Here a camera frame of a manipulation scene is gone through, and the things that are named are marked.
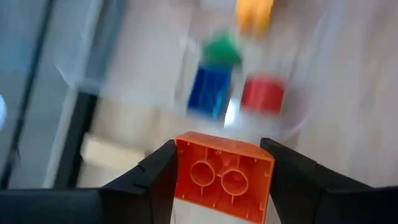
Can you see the natural wooden block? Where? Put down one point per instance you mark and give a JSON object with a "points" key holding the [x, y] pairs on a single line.
{"points": [[112, 152]]}

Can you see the black metal table frame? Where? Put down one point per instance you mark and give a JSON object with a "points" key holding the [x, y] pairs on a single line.
{"points": [[74, 140]]}

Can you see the small red block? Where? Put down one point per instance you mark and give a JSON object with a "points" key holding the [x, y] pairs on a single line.
{"points": [[262, 95]]}

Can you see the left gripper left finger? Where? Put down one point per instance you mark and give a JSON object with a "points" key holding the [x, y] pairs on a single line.
{"points": [[155, 186]]}

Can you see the small orange building brick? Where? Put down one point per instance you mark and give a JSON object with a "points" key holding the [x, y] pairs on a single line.
{"points": [[224, 180]]}

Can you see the clear plastic container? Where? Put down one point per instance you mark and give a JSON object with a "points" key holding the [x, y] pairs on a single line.
{"points": [[155, 62]]}

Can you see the small blue building brick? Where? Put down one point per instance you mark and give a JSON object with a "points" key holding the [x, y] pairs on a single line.
{"points": [[210, 91]]}

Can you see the small yellow block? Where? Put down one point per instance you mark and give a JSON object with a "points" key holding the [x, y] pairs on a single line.
{"points": [[253, 15]]}

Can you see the green triangular block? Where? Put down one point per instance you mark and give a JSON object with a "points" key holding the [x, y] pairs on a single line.
{"points": [[221, 48]]}

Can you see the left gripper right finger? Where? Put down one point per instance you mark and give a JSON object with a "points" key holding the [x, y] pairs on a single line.
{"points": [[292, 186]]}

